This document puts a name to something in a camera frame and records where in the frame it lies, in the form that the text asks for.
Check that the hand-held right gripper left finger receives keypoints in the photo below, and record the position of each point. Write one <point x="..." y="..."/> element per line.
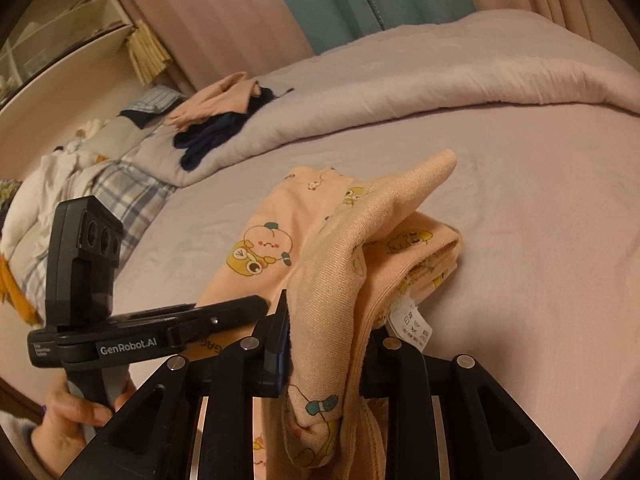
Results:
<point x="283" y="340"/>

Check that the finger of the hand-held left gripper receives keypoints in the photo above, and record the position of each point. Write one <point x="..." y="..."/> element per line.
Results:
<point x="150" y="316"/>
<point x="225" y="320"/>

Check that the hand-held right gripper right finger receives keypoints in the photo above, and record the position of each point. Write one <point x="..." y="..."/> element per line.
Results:
<point x="395" y="360"/>

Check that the peach cartoon print pants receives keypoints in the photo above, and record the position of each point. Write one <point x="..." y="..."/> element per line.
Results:
<point x="325" y="270"/>

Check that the person's left forearm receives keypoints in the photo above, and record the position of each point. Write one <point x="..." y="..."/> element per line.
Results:
<point x="20" y="435"/>

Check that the person's left hand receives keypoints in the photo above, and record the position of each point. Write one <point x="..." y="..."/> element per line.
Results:
<point x="70" y="425"/>

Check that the mustard orange cloth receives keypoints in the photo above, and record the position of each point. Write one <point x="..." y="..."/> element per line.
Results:
<point x="15" y="290"/>

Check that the white cloth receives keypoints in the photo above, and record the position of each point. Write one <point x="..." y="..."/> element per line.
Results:
<point x="45" y="185"/>

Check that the pale green cloth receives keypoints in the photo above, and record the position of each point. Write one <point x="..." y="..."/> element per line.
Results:
<point x="115" y="142"/>

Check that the bed with pale sheet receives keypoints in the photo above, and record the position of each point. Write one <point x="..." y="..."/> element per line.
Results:
<point x="525" y="260"/>

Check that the dark navy cloth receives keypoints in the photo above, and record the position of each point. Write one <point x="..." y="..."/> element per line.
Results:
<point x="210" y="135"/>

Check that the blue striped folded cloth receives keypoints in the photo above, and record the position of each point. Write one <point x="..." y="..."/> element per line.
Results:
<point x="155" y="100"/>

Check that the plain peach cloth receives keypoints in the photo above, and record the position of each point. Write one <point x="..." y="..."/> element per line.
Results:
<point x="220" y="97"/>

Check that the yellow striped hanging cloth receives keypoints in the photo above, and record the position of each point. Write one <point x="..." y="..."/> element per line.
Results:
<point x="147" y="55"/>

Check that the white shelf unit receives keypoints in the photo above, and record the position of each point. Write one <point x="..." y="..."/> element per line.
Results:
<point x="60" y="20"/>

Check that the pale quilted comforter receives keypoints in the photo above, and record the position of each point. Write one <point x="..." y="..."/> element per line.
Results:
<point x="450" y="60"/>

